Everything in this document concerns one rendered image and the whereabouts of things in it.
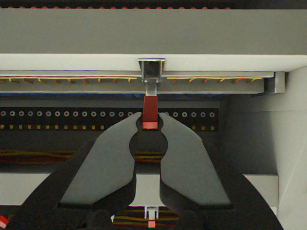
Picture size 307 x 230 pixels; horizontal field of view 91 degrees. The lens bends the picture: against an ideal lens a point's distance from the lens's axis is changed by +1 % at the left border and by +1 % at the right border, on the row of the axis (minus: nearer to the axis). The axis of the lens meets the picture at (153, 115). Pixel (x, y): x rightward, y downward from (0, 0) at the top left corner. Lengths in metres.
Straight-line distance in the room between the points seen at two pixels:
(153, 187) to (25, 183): 0.18
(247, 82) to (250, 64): 0.05
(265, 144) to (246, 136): 0.05
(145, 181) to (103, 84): 0.15
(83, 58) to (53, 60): 0.04
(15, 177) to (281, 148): 0.38
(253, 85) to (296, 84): 0.04
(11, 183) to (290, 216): 0.41
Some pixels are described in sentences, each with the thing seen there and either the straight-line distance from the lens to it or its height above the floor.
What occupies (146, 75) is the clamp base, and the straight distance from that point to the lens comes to 0.19.
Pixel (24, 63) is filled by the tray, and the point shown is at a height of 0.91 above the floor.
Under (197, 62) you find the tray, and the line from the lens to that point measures 0.18.
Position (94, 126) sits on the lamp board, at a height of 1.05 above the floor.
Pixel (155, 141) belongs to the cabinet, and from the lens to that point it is 0.41.
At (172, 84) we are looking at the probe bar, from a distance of 0.22.
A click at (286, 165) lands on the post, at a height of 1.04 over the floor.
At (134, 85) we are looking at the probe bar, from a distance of 0.22.
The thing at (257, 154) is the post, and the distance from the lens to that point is 0.32.
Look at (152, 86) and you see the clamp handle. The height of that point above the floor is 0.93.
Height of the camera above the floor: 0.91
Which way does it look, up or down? 20 degrees up
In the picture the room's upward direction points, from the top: 180 degrees counter-clockwise
